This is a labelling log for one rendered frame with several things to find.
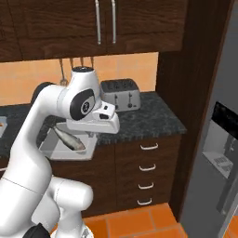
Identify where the dark wood base cupboard door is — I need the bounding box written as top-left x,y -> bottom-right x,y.
49,143 -> 118,218

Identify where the silver cupboard handle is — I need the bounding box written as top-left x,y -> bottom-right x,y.
110,0 -> 118,45
94,0 -> 102,46

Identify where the hanging metal fork tool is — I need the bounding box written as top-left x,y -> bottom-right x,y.
58,59 -> 70,87

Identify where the grey fish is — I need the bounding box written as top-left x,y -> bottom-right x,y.
51,125 -> 87,152

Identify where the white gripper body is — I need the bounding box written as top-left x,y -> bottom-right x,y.
65,111 -> 121,135

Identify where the silver toaster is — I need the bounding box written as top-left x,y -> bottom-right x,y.
99,77 -> 142,113

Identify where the dark wood tall side panel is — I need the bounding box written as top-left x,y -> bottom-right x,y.
155,0 -> 235,221

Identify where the dark wood drawer front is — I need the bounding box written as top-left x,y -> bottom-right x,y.
116,193 -> 175,212
115,176 -> 179,197
114,135 -> 182,160
115,156 -> 180,179

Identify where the silver drawer handle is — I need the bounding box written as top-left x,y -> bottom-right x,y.
138,182 -> 155,191
139,142 -> 160,152
138,164 -> 157,172
136,197 -> 153,206

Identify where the clear vegetable container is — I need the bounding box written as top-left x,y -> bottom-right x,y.
0,115 -> 9,139

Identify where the grey fridge with dispenser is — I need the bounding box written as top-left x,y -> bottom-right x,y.
178,0 -> 238,238

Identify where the dark wood wall cupboard door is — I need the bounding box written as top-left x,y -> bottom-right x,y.
103,0 -> 189,54
0,0 -> 23,63
7,0 -> 108,61

